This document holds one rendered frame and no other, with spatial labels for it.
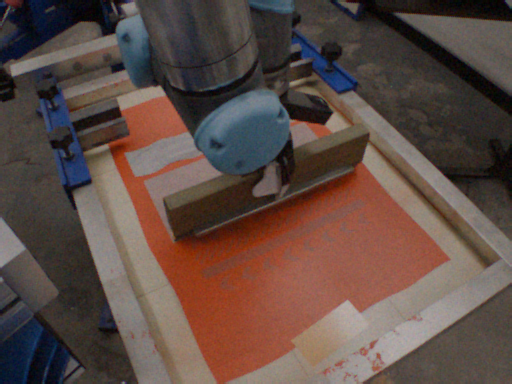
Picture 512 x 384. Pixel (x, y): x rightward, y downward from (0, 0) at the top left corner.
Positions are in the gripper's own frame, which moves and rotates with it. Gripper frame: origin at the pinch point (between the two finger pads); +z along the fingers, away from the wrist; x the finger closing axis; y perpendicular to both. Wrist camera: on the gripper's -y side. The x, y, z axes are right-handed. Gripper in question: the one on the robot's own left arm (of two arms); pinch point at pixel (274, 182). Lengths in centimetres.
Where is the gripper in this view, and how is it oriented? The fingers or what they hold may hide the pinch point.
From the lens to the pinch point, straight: 70.6
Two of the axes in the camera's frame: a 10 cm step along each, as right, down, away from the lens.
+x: 4.7, 6.7, -5.8
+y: -8.8, 3.8, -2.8
